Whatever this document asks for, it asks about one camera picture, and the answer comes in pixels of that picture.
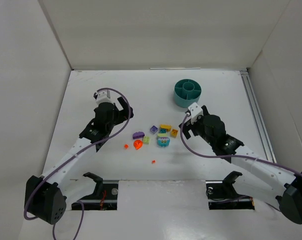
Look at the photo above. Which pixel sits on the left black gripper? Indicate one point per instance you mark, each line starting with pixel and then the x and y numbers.
pixel 121 111

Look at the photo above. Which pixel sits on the yellow arched lego brick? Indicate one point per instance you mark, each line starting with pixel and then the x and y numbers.
pixel 166 127

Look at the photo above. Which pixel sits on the aluminium rail right side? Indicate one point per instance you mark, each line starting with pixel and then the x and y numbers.
pixel 258 118

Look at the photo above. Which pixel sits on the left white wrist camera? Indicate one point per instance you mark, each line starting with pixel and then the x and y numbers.
pixel 102 97

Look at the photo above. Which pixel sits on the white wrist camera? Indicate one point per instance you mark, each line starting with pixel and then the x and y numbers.
pixel 195 112
pixel 102 97

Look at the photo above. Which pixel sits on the purple square lego brick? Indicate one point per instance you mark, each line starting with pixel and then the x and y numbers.
pixel 153 129

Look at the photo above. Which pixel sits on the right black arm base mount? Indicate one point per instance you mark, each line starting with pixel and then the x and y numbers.
pixel 222 195

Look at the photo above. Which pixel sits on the teal round divided container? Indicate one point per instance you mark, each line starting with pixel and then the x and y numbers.
pixel 186 92

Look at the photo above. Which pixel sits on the yellow square lego brick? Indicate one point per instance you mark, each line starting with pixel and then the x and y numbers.
pixel 174 133

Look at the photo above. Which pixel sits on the orange round lego piece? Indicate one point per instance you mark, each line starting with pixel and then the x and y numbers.
pixel 138 144

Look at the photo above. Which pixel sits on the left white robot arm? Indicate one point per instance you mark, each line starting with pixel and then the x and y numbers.
pixel 48 196

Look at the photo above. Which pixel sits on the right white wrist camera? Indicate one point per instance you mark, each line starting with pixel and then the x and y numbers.
pixel 195 112

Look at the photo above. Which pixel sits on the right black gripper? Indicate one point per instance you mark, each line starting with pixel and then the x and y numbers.
pixel 193 125

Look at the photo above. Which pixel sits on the teal painted face lego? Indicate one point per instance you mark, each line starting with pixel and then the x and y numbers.
pixel 163 140

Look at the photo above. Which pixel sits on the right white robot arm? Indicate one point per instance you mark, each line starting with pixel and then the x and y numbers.
pixel 276 185

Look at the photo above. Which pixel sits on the purple arched lego brick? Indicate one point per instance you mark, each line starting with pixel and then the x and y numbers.
pixel 138 135

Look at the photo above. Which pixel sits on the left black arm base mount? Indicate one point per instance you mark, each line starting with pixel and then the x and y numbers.
pixel 101 195

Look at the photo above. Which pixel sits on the light green lego brick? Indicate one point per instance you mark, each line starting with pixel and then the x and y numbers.
pixel 146 140

